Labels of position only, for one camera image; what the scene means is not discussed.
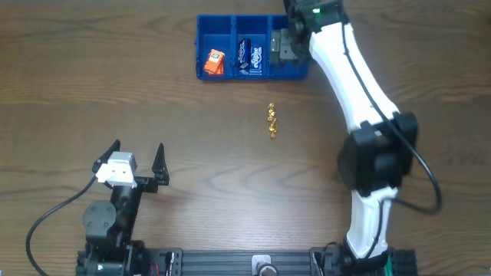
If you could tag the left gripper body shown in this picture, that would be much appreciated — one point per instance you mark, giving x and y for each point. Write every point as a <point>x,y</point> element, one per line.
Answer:
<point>145,184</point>

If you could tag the blue tray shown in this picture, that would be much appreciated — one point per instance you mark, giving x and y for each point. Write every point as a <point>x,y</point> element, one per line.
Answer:
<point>215,27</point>

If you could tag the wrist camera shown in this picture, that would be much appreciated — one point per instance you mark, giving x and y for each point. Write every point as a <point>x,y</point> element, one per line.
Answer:
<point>282,48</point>
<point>117,168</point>

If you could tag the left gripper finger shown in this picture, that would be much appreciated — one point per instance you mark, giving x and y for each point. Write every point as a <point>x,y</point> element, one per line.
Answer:
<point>113,147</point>
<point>160,168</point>

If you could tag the orange candy box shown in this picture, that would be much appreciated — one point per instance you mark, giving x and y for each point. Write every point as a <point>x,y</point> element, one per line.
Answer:
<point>213,61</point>
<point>220,71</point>

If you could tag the gold candy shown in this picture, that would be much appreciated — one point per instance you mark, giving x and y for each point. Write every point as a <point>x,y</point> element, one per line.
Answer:
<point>271,112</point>
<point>273,129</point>

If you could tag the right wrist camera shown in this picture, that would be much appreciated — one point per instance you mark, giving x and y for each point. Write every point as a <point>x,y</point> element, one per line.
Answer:
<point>282,48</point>

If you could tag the blue candy pack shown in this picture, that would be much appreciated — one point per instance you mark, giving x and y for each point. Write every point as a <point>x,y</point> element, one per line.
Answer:
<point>256,59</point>
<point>243,53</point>

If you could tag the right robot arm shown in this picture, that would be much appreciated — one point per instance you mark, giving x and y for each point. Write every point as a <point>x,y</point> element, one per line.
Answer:
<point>345,76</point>

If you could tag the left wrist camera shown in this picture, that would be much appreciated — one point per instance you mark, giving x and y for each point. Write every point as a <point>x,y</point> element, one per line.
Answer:
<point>117,168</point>

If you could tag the mounting rail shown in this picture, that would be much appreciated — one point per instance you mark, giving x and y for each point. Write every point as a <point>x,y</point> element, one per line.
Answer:
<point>230,262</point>

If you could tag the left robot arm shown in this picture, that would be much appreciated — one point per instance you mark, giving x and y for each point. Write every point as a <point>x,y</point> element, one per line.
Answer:
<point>99,222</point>

